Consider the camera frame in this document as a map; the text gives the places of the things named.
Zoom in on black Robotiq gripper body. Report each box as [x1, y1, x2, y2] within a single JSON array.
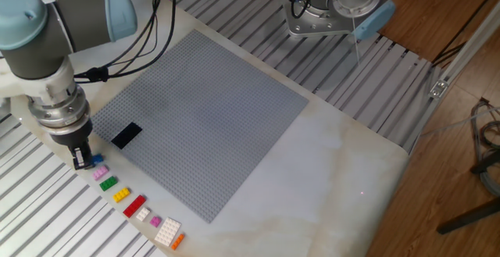
[[50, 120, 94, 148]]

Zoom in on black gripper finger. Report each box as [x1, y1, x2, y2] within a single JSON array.
[[81, 141, 95, 168], [71, 145, 88, 171]]

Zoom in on black Lego plate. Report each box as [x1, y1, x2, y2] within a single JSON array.
[[110, 122, 144, 150]]

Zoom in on light pink Lego brick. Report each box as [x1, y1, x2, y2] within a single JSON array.
[[91, 165, 109, 181]]

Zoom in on green Lego brick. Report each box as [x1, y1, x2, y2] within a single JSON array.
[[98, 175, 119, 192]]

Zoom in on yellow Lego brick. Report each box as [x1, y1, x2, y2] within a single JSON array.
[[112, 187, 131, 204]]

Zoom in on red Lego brick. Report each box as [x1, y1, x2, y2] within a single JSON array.
[[122, 194, 147, 219]]

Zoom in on small white Lego brick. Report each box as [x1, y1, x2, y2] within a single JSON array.
[[135, 206, 152, 222]]

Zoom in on large white Lego plate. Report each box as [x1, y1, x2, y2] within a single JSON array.
[[153, 216, 183, 248]]

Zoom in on orange Lego brick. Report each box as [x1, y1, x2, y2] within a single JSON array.
[[170, 233, 186, 251]]

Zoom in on grey Lego baseplate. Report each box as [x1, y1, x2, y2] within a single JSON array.
[[90, 29, 309, 223]]

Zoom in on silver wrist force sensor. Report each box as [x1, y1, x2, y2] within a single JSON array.
[[27, 84, 91, 135]]

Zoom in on glossy marble pattern mat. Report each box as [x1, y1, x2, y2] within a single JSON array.
[[0, 0, 410, 257]]

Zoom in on black stand leg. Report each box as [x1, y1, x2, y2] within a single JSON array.
[[436, 159, 500, 235]]

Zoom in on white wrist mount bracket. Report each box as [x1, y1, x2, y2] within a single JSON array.
[[11, 55, 77, 108]]

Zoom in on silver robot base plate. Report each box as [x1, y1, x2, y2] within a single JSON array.
[[281, 0, 355, 38]]

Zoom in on thin white cable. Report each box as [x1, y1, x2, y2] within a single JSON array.
[[420, 106, 500, 137]]

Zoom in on black floor cables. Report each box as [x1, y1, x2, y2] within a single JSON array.
[[431, 0, 500, 69]]

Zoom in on aluminium frame bar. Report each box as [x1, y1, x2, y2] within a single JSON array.
[[428, 0, 500, 100]]

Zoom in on grey coiled cable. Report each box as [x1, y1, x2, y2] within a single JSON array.
[[470, 96, 500, 198]]

